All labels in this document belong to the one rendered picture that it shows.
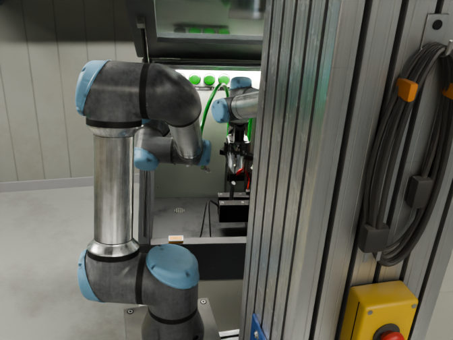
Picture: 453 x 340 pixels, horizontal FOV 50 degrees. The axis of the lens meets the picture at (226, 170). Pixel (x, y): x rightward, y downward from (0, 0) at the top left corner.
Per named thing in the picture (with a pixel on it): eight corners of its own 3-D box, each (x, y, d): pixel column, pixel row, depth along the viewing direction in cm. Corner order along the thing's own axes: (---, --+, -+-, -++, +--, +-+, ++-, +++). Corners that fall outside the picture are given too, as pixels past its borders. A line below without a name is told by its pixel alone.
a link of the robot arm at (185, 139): (204, 55, 97) (212, 138, 144) (149, 52, 97) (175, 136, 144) (199, 109, 94) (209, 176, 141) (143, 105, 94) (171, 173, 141)
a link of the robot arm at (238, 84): (241, 83, 158) (224, 76, 164) (239, 115, 163) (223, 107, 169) (259, 79, 163) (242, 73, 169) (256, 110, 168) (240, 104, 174)
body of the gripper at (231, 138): (227, 158, 171) (229, 125, 166) (224, 148, 179) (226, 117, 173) (249, 158, 172) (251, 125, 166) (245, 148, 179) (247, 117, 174)
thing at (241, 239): (150, 281, 172) (149, 244, 165) (150, 274, 176) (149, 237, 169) (319, 276, 180) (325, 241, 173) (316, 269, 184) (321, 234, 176)
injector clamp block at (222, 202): (218, 237, 192) (220, 204, 186) (216, 224, 201) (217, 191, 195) (301, 236, 196) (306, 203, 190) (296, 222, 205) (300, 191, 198)
